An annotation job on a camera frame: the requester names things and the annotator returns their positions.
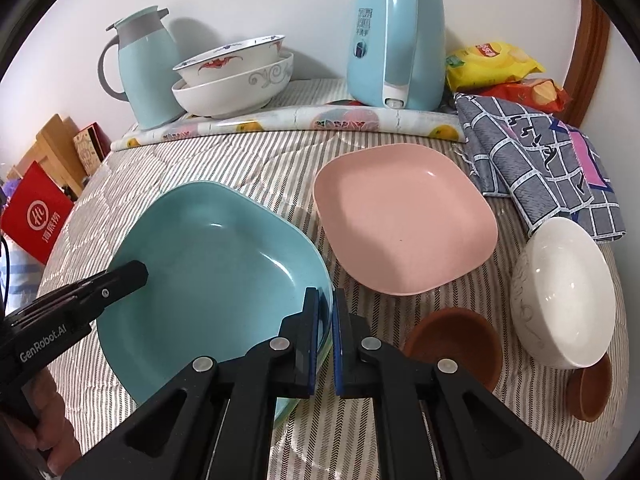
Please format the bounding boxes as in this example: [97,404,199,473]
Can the brown small bowl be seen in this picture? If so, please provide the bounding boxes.
[566,353,613,422]
[402,308,503,391]

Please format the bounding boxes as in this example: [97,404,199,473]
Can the blue square plate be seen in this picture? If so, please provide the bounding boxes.
[96,182,333,404]

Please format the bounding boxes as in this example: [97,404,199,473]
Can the person's left hand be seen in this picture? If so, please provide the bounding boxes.
[1,368,81,476]

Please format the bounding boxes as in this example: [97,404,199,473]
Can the green square plate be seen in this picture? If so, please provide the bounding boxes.
[273,326,333,427]

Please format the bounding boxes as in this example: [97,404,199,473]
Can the red paper bag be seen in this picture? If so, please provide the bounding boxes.
[1,162,74,264]

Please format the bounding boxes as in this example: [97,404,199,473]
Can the wooden chair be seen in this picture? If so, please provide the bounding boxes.
[6,114,87,200]

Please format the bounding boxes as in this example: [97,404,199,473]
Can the patterned brown box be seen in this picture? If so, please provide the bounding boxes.
[73,122,111,177]

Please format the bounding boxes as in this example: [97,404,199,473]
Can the white ceramic bowl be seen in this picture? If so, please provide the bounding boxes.
[510,217,616,370]

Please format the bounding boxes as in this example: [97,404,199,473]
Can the pink square plate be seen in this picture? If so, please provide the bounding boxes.
[312,143,498,296]

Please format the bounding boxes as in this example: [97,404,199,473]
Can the light blue thermos jug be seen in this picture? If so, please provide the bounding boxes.
[96,6,184,130]

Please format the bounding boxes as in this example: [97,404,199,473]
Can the white bowl grey pattern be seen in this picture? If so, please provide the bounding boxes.
[171,51,295,118]

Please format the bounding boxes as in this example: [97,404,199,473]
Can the grey checkered cloth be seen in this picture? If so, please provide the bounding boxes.
[454,93,626,243]

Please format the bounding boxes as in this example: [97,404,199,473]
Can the white bowl blue pattern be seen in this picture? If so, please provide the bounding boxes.
[172,35,285,87]

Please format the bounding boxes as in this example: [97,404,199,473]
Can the fruit patterned mat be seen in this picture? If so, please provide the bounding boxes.
[111,104,466,152]

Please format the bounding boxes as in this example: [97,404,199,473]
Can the orange chips bag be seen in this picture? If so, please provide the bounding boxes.
[477,78,570,114]

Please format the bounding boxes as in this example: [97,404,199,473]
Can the yellow chips bag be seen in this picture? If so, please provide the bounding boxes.
[446,41,546,92]

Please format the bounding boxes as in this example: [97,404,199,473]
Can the light blue electric kettle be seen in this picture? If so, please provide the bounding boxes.
[347,0,446,112]

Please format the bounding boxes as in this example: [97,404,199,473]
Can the brown wooden door frame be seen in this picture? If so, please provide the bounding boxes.
[561,0,611,127]

